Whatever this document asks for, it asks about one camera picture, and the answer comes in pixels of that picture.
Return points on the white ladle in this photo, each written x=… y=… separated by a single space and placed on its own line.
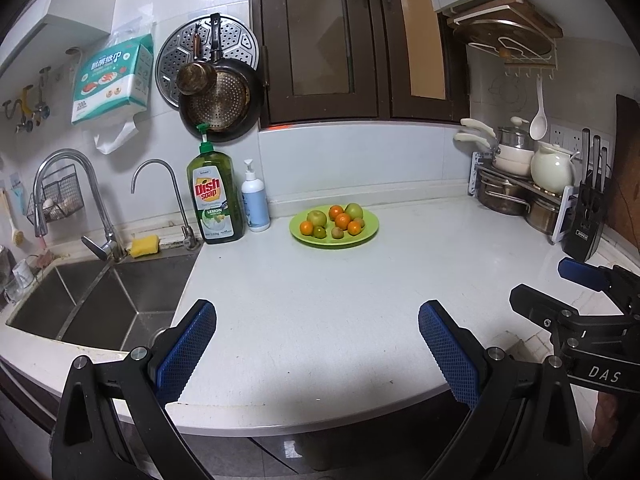
x=538 y=127

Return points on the large chrome faucet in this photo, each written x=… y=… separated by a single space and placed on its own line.
x=65 y=160

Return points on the wall hooks with utensils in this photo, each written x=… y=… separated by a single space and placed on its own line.
x=30 y=107

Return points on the large orange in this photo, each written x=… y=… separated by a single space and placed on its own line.
x=343 y=220

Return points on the steel pot with lid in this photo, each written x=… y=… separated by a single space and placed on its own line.
x=512 y=137

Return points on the white pot rack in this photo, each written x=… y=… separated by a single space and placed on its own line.
x=562 y=215

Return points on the stainless steel pot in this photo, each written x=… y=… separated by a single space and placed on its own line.
x=542 y=215
x=502 y=192

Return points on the dish brush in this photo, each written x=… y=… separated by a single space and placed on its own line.
x=11 y=225

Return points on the white ceramic pot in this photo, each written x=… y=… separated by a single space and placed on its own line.
x=550 y=170

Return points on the person's right hand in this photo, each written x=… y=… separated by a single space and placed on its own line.
x=606 y=412

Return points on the green tomato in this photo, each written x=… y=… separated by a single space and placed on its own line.
x=337 y=233
x=318 y=231

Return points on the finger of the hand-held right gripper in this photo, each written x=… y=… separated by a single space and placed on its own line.
x=580 y=272
x=535 y=305

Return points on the green plate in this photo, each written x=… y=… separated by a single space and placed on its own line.
x=367 y=237

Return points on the round perforated steamer plate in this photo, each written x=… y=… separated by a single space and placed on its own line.
x=172 y=55

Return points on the thin curved faucet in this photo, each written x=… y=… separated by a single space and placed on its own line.
x=172 y=180

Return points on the paper towel pack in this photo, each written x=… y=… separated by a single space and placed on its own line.
x=112 y=80

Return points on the black frying pan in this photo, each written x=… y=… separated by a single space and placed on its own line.
x=252 y=100

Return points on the perforated metal colander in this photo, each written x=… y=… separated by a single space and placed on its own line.
x=222 y=102

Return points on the large yellow-green pear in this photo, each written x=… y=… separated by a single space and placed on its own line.
x=353 y=210

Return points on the stainless steel sink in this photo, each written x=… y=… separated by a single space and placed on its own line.
x=100 y=300

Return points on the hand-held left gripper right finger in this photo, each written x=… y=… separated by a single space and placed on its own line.
x=450 y=355

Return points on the white wall outlets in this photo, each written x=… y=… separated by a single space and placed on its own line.
x=562 y=136

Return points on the yellow sponge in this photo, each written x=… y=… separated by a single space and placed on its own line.
x=144 y=245

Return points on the green apple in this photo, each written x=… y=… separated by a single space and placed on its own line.
x=316 y=217

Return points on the white pump bottle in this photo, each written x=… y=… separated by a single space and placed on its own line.
x=255 y=205

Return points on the wooden cutting boards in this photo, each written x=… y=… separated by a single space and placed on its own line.
x=525 y=15

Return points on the clear cup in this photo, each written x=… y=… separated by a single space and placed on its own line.
x=22 y=275

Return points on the small orange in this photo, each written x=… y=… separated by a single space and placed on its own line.
x=355 y=228
x=306 y=229

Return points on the medium orange with stem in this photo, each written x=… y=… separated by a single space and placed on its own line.
x=336 y=210

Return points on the black knife block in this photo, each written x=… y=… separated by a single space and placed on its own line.
x=585 y=225

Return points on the white saucepan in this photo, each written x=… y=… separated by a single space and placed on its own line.
x=477 y=126
x=472 y=140

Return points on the green dish soap bottle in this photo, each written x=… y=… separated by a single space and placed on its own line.
x=215 y=200

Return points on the small copper pot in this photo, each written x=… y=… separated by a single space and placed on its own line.
x=196 y=77

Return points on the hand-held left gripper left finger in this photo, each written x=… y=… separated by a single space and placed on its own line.
x=185 y=355

